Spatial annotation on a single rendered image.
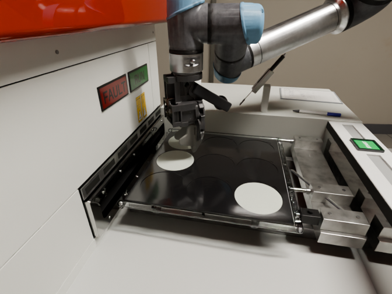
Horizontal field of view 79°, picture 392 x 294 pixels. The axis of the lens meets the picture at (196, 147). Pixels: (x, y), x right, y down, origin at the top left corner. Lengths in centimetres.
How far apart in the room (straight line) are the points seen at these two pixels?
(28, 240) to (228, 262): 34
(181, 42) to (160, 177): 30
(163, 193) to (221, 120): 36
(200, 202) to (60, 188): 26
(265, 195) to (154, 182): 25
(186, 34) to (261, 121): 40
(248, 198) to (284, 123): 35
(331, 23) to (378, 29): 234
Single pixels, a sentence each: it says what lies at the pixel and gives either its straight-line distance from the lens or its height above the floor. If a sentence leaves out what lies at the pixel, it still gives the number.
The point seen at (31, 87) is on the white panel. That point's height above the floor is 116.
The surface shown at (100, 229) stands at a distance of 54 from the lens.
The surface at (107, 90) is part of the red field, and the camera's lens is 52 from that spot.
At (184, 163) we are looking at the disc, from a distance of 63.
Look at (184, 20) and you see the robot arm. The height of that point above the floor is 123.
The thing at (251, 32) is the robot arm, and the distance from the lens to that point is 52.
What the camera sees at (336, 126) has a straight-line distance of 80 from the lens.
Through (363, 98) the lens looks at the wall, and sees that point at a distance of 324.
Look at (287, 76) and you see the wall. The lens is 282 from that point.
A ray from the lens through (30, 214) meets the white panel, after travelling 40.
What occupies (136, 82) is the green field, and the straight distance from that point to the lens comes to 64.
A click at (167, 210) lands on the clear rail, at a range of 49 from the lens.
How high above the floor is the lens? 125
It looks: 30 degrees down
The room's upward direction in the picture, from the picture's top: straight up
